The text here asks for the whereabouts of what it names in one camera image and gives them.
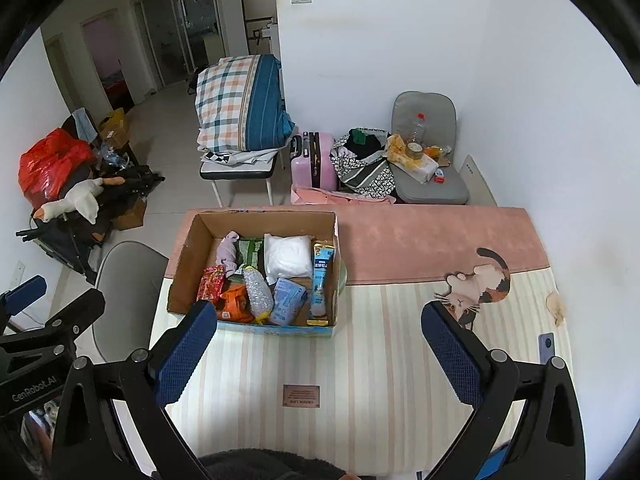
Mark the checkered cloth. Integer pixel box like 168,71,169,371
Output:
200,147,278,167

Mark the small box with yellow bag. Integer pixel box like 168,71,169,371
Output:
97,107,131,143

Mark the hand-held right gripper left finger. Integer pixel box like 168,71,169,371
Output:
51,299,219,480

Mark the pink cloth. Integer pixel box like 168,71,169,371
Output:
291,186,396,206

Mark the white goose plush toy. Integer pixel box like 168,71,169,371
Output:
39,176,126,224

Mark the plaid folded quilt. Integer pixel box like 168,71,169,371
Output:
195,54,296,153

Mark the white plastic bag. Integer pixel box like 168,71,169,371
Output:
263,234,312,281

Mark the orange packet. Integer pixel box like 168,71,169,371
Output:
218,284,256,324

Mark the grey smartphone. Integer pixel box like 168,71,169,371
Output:
538,331,557,366

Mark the black padded bench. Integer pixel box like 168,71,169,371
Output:
199,152,281,208

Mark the red plastic bag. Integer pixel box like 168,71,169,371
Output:
18,127,96,206

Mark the grey cushioned chair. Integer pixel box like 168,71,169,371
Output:
391,91,470,206

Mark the dark green clothing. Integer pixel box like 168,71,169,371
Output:
345,128,388,157

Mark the red snack packet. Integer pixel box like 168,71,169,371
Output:
197,266,227,311

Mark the brown cardboard box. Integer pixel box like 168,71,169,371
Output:
115,195,148,231

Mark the light blue cloth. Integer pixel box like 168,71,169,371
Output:
72,108,98,143

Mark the pale tissue box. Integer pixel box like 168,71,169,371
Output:
390,152,440,184

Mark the black folding cart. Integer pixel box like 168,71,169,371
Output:
16,165,166,281

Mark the clear bubble bag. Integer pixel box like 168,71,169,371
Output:
242,267,275,323

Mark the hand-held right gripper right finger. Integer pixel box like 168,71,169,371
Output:
420,301,587,480

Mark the blue white stick packet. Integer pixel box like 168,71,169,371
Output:
306,241,335,327

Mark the green packet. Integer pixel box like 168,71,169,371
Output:
235,238,264,276

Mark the yellow plastic bag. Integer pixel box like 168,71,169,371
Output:
386,133,408,162

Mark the blue tissue packet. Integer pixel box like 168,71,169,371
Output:
268,277,307,327

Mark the white leaning board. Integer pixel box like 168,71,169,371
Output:
460,154,498,207

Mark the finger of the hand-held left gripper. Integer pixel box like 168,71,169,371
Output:
0,290,106,361
0,275,48,333

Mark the black white patterned bag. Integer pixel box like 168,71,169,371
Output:
330,128,398,201

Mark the glass sliding door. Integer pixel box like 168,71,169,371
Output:
132,0,226,93

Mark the pink suitcase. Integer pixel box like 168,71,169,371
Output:
290,131,337,192

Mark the white round chair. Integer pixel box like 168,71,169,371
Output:
92,241,170,363

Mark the purple cloth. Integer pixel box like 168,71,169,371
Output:
216,231,242,278

